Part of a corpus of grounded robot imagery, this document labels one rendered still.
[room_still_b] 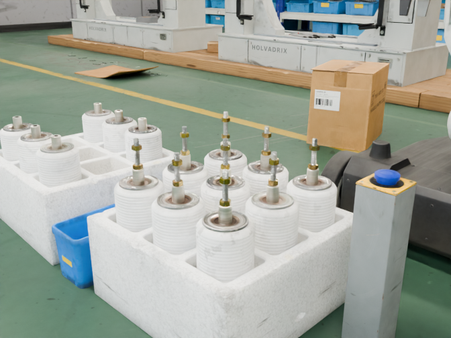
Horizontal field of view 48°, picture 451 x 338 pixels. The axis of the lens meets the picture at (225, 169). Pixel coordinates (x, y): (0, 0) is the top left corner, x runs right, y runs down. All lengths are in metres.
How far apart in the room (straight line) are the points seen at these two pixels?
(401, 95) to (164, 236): 2.13
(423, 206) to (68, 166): 0.80
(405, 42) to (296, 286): 2.22
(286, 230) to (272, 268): 0.08
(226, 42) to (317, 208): 2.83
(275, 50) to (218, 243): 2.69
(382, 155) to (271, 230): 0.49
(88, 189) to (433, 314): 0.79
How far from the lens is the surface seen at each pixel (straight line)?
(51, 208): 1.19
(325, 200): 0.96
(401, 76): 2.93
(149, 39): 4.40
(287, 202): 0.89
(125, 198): 0.96
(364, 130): 2.00
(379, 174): 0.83
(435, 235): 1.21
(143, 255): 0.90
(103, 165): 1.37
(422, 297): 1.16
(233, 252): 0.80
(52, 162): 1.21
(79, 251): 1.10
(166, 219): 0.87
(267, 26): 3.66
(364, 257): 0.88
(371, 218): 0.84
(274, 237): 0.88
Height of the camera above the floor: 0.62
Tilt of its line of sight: 20 degrees down
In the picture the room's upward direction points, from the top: straight up
